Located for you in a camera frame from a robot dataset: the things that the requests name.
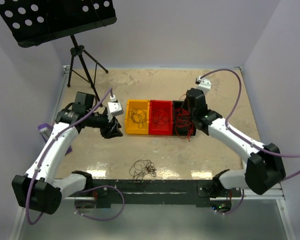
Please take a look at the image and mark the red plastic bin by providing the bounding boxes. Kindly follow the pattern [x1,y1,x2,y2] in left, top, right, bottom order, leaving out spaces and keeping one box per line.
[148,100,173,136]

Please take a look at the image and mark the yellow plastic bin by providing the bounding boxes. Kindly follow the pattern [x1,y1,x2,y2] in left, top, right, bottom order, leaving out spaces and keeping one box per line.
[124,99,150,135]

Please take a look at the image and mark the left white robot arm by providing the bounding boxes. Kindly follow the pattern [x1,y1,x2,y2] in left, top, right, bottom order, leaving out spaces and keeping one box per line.
[11,89,124,215]

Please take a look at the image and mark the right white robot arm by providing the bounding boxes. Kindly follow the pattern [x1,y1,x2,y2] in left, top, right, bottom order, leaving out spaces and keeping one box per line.
[185,88,286,198]

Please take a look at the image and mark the red wire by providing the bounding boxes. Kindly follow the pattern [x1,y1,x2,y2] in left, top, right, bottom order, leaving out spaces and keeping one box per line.
[174,109,195,142]
[174,93,195,142]

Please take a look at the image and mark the purple plastic holder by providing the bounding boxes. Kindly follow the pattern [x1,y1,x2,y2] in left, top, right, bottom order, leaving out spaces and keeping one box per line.
[37,122,68,144]

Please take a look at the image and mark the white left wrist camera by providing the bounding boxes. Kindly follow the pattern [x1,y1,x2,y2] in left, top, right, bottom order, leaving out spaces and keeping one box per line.
[107,94,124,121]

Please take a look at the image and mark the black perforated music stand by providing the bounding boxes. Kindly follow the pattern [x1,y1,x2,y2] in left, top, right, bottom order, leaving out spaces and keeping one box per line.
[0,0,118,101]

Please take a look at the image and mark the black plastic bin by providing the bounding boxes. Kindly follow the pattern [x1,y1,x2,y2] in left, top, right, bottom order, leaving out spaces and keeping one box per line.
[172,100,196,138]

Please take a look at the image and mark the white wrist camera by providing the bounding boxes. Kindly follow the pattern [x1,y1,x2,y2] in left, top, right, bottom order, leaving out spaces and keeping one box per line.
[195,76,212,96]
[107,94,124,121]

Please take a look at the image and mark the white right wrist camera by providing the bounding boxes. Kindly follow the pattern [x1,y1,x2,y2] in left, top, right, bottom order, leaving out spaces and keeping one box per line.
[195,76,212,96]

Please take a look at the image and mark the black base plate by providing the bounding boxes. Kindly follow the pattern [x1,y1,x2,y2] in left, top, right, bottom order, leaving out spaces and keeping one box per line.
[72,178,245,209]

